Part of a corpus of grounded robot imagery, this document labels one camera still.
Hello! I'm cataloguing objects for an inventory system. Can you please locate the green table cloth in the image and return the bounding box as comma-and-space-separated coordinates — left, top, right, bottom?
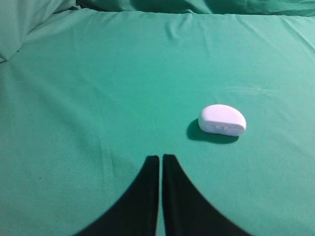
0, 8, 315, 236

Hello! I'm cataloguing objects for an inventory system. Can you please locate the white earphone case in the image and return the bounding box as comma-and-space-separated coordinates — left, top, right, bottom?
198, 104, 247, 137

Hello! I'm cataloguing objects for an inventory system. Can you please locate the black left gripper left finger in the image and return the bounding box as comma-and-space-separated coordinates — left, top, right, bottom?
76, 155, 159, 236

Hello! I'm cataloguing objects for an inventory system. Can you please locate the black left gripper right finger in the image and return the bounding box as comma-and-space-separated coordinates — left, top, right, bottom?
162, 154, 249, 236

